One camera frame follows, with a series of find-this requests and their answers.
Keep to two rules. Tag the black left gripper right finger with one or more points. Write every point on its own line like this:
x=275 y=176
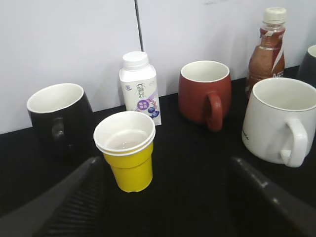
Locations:
x=261 y=208

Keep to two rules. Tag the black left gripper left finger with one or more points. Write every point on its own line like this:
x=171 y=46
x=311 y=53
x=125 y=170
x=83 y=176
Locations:
x=72 y=208

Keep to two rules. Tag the yellow paper cup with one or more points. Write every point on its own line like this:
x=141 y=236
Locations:
x=126 y=140

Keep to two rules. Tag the white mug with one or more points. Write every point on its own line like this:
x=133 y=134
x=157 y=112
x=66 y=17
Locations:
x=280 y=121

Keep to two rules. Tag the black mug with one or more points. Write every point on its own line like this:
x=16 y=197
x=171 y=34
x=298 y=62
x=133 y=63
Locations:
x=63 y=122

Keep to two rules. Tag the red mug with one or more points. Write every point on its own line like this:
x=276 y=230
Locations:
x=205 y=93

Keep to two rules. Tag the white yogurt carton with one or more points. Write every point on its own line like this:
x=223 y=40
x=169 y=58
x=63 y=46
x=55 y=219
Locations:
x=138 y=81

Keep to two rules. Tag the grey mug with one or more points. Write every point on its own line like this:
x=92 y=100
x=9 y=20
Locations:
x=307 y=69

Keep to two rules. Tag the brown Nescafe bottle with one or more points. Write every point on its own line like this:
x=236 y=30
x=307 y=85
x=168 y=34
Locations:
x=267 y=59

